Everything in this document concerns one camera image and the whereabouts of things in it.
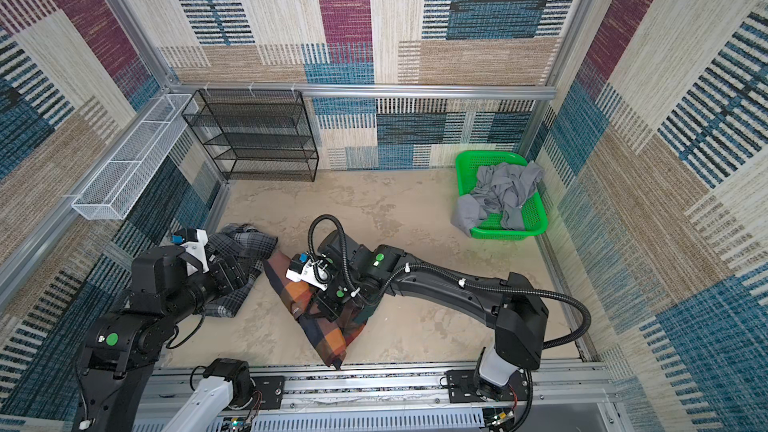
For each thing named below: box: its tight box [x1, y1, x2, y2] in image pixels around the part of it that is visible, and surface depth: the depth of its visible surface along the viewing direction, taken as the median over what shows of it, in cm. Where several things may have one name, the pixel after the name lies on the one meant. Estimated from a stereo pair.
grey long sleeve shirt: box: [451, 161, 544, 238], surface depth 104 cm
